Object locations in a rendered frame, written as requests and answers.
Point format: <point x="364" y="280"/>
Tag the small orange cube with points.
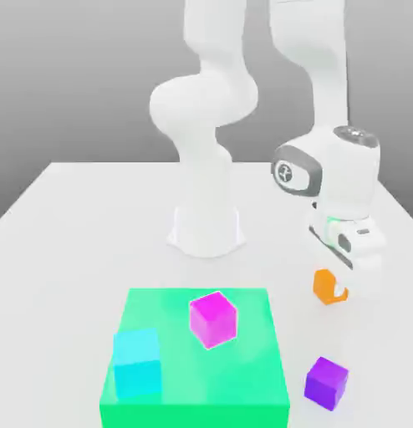
<point x="322" y="286"/>

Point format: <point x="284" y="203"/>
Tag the small purple cube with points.
<point x="325" y="384"/>

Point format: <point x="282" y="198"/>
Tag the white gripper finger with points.
<point x="340" y="282"/>

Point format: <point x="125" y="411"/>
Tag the small cyan cube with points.
<point x="137" y="364"/>

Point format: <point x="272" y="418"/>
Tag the large green box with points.
<point x="206" y="378"/>

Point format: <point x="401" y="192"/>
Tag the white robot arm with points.
<point x="199" y="167"/>

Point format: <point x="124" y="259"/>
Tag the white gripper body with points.
<point x="362" y="264"/>

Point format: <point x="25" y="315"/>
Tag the small magenta cube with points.
<point x="211" y="321"/>

